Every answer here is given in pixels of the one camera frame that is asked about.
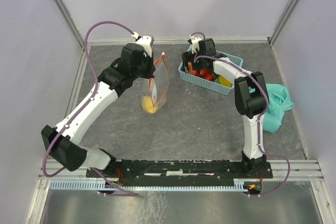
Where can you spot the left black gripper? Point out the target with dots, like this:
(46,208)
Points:
(149,74)

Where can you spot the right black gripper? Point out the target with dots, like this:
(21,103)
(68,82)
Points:
(188,56)

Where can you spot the clear zip top bag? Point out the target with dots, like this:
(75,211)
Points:
(157,87)

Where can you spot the yellow pear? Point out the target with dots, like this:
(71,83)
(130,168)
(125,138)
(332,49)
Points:
(147,105)

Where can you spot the yellow star fruit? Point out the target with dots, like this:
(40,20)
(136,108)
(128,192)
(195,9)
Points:
(224,82)

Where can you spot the orange peach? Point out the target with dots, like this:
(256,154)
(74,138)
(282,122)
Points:
(191,70)

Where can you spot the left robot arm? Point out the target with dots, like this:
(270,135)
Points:
(63,140)

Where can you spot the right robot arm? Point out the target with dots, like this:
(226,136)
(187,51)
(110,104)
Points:
(250,94)

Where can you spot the teal cloth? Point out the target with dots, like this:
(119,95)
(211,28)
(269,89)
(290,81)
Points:
(279,103)

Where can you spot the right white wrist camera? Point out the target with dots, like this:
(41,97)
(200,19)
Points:
(194,39)

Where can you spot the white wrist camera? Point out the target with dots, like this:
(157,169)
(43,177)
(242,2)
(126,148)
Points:
(146,41)
(194,39)

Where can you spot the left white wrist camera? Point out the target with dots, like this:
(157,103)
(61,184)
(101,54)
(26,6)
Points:
(146,41)

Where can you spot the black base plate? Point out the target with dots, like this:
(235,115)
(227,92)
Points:
(200,180)

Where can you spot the light blue cable duct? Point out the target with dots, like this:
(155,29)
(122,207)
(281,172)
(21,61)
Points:
(101,185)

